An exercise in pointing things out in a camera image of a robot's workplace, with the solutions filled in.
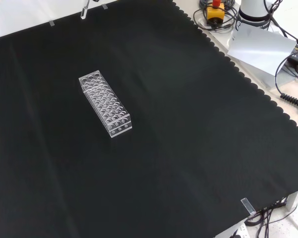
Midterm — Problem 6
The black cable with ribbed plug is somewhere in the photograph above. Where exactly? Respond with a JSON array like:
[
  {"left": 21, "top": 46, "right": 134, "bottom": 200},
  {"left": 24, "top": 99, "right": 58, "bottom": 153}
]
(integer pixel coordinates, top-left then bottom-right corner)
[{"left": 274, "top": 56, "right": 298, "bottom": 115}]

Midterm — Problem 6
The white power strip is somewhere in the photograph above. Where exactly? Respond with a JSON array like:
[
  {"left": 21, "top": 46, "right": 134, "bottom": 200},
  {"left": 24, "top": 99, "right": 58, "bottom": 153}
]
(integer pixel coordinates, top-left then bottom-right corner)
[{"left": 228, "top": 223, "right": 249, "bottom": 238}]

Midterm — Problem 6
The black cable bundle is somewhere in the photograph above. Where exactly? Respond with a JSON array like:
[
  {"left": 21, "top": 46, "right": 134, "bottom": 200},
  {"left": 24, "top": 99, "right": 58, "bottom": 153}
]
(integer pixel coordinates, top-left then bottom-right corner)
[{"left": 244, "top": 195, "right": 293, "bottom": 238}]

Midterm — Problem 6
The white bench leg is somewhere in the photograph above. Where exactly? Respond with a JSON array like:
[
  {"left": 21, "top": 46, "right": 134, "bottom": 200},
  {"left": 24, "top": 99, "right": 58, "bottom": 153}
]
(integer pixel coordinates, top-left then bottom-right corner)
[{"left": 287, "top": 185, "right": 298, "bottom": 211}]

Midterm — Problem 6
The black bench cloth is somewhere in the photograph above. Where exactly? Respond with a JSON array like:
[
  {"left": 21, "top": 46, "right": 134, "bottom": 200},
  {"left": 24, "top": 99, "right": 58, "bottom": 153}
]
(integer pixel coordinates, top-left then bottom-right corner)
[{"left": 0, "top": 0, "right": 298, "bottom": 238}]

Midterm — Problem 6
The yellow stop button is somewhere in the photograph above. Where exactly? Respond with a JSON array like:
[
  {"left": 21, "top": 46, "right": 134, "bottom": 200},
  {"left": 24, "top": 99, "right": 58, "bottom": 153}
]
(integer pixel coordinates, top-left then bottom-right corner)
[{"left": 205, "top": 0, "right": 225, "bottom": 25}]

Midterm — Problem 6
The clear plastic test tube rack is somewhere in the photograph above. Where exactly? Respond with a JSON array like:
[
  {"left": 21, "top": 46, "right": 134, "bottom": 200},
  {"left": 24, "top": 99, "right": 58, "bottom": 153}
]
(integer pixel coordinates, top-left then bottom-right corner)
[{"left": 78, "top": 70, "right": 133, "bottom": 138}]

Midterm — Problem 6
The black coiled cable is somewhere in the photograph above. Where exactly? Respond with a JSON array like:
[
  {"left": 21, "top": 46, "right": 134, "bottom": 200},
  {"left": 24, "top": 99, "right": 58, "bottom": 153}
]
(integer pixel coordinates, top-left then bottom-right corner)
[{"left": 193, "top": 0, "right": 240, "bottom": 32}]

